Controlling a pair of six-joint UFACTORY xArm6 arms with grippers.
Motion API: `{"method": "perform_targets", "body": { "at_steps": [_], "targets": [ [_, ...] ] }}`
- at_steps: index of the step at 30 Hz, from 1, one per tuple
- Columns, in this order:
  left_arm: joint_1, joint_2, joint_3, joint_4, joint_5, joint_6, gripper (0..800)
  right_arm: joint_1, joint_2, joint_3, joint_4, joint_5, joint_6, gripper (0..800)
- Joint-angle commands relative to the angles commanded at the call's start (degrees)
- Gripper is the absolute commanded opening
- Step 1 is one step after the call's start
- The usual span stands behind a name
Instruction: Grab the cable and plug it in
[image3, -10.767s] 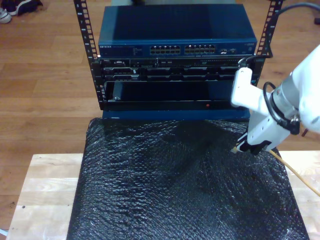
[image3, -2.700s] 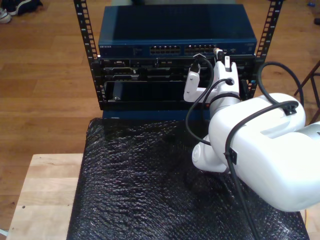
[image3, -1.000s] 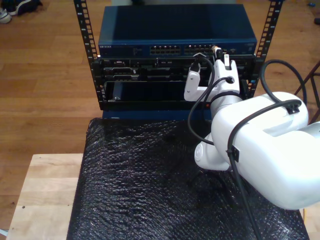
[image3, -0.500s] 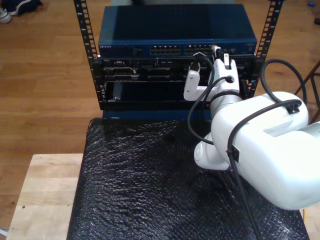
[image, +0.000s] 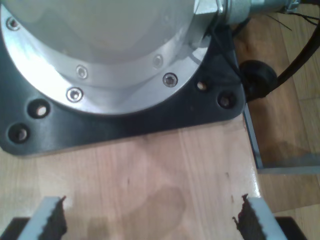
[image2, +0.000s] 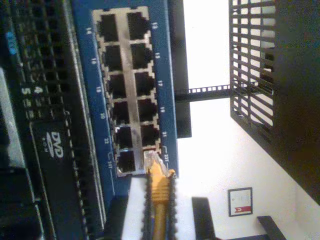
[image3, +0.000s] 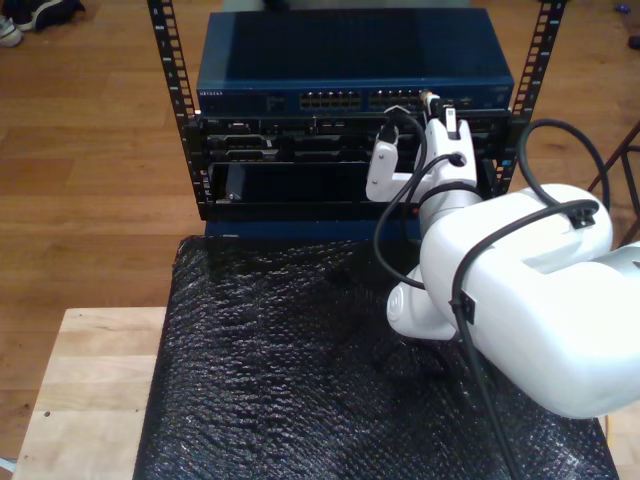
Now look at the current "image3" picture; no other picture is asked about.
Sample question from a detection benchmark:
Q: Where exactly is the black bubble mat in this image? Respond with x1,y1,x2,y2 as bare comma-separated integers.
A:
135,232,617,480

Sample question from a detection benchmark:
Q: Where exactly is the black metal rack frame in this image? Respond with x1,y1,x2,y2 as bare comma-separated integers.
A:
146,0,569,224

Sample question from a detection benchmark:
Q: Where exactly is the blue metal box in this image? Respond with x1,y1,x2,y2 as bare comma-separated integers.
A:
204,217,426,242

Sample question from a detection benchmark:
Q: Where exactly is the blue network switch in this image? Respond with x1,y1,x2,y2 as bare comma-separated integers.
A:
195,8,515,115

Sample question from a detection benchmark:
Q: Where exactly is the dark sneaker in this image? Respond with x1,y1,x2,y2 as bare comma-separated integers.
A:
12,0,86,32

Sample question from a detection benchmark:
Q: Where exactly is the black rack server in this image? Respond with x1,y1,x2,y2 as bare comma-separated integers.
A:
197,113,511,164

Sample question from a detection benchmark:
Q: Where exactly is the white sneaker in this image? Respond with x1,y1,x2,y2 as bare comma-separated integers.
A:
0,14,25,49

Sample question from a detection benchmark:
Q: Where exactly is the black rack shelf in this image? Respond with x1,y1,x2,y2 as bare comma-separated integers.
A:
202,160,501,221

